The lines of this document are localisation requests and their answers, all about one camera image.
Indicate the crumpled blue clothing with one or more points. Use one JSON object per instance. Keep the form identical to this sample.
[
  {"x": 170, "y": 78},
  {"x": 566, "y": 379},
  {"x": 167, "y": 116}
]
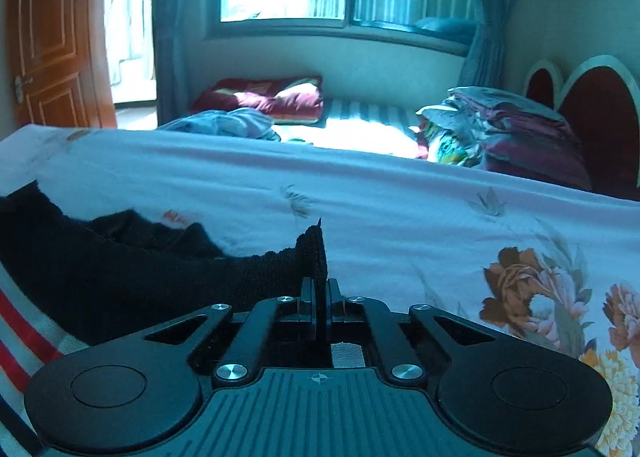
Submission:
[{"x": 225, "y": 123}]

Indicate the brown wooden door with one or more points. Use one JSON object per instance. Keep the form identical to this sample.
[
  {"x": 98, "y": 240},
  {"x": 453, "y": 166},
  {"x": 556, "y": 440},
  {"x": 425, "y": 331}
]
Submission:
[{"x": 55, "y": 47}]

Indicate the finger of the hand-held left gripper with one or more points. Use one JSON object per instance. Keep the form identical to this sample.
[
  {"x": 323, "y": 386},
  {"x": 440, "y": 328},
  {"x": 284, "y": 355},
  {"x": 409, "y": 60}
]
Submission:
[
  {"x": 332, "y": 304},
  {"x": 307, "y": 304}
]

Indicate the dark red pillow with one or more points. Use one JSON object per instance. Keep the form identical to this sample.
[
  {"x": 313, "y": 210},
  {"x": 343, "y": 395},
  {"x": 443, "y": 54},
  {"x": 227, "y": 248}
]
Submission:
[{"x": 270, "y": 97}]

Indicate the red petal-shaped headboard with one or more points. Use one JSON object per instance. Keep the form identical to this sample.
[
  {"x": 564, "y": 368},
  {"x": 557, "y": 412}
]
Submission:
[{"x": 605, "y": 112}]

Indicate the tied teal curtain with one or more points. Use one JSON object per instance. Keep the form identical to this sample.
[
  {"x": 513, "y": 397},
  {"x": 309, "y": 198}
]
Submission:
[{"x": 492, "y": 12}]

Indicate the bed with floral sheet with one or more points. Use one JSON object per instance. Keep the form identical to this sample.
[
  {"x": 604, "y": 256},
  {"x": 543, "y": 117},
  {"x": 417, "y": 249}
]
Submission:
[{"x": 400, "y": 217}]

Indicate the blue cushion on windowsill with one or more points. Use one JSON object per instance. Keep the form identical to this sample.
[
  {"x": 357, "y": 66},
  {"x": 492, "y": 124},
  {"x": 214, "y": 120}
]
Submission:
[{"x": 445, "y": 29}]

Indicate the bed with striped sheet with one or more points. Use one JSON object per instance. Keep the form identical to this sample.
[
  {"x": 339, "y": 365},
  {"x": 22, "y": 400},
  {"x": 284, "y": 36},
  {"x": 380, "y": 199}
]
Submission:
[{"x": 360, "y": 129}]

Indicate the stack of folded quilts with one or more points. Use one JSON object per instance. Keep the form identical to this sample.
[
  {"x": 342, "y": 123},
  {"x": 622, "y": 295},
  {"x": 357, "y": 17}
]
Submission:
[{"x": 510, "y": 132}]

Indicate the striped knit sweater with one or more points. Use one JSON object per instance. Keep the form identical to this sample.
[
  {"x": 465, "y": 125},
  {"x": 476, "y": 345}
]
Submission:
[{"x": 125, "y": 277}]

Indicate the teal curtain beside door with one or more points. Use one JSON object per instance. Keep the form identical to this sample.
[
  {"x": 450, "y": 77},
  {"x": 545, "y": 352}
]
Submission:
[{"x": 182, "y": 27}]

